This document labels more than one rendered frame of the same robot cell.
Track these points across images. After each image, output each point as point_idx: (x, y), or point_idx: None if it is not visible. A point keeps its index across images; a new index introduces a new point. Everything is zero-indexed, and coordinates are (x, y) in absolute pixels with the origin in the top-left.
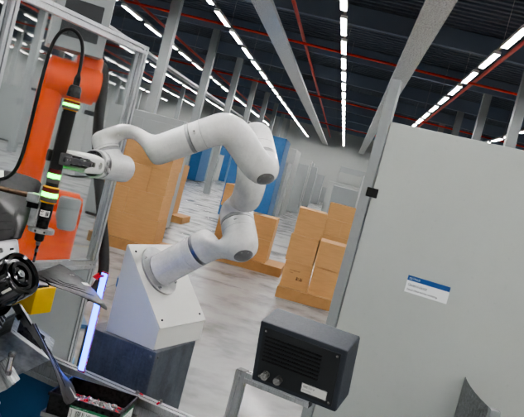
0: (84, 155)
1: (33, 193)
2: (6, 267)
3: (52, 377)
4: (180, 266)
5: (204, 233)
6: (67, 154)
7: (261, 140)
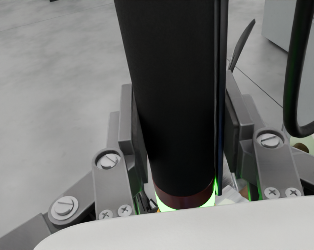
0: (68, 227)
1: (224, 200)
2: (155, 208)
3: None
4: None
5: None
6: (120, 111)
7: None
